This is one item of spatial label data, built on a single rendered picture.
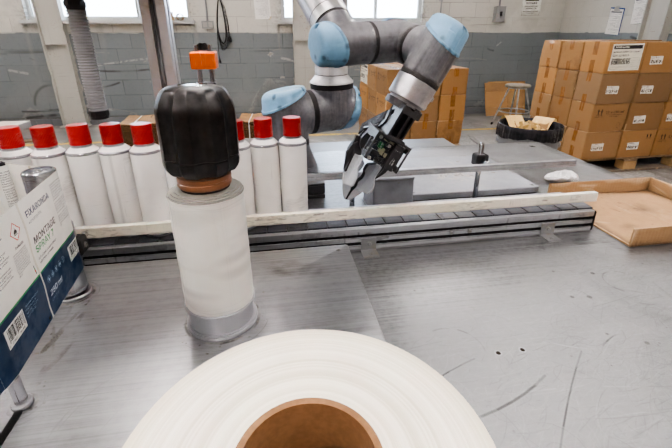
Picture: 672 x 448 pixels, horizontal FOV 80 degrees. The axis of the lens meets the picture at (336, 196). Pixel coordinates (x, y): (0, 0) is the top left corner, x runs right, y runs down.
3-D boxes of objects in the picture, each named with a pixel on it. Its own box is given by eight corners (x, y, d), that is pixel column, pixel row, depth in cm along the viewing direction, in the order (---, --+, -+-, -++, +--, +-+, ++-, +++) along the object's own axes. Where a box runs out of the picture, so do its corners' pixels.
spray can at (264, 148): (255, 227, 77) (246, 121, 69) (257, 215, 82) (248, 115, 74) (282, 225, 78) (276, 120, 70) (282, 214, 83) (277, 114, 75)
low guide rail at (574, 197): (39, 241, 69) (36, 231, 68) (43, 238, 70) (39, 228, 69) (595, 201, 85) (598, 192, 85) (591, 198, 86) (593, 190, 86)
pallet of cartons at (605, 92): (573, 176, 367) (605, 41, 323) (518, 150, 444) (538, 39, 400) (683, 168, 387) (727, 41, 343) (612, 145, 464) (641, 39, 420)
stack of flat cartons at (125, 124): (121, 155, 428) (114, 125, 416) (132, 142, 477) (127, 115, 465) (185, 151, 442) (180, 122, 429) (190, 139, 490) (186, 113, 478)
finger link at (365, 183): (350, 208, 75) (375, 165, 72) (344, 196, 80) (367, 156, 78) (364, 214, 76) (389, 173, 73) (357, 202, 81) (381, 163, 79)
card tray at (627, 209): (629, 247, 80) (635, 229, 79) (545, 197, 104) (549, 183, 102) (753, 235, 85) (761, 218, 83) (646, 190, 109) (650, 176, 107)
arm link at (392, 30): (355, 15, 76) (387, 25, 68) (404, 14, 81) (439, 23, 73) (352, 58, 81) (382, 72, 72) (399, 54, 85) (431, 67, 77)
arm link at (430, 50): (448, 29, 74) (481, 38, 68) (416, 83, 77) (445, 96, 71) (422, 6, 69) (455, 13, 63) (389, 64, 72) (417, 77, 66)
